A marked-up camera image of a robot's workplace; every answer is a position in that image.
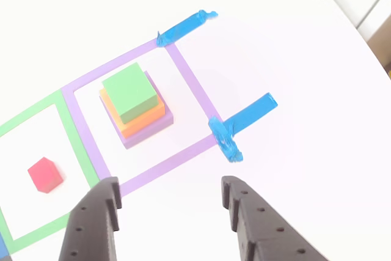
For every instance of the large purple cube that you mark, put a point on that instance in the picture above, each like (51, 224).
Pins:
(152, 131)

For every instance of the green square frame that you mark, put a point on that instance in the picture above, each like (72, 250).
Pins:
(81, 154)

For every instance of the blue square frame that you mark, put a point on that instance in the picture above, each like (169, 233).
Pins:
(3, 245)

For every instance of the purple square frame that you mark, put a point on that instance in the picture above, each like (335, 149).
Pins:
(189, 74)

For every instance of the green cube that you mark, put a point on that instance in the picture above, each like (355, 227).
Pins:
(129, 90)

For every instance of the small red cube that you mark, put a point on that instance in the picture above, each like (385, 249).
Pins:
(44, 174)

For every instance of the crumpled blue tape strip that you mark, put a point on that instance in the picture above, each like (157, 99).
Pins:
(226, 141)

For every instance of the orange cube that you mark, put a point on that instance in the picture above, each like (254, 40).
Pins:
(143, 123)

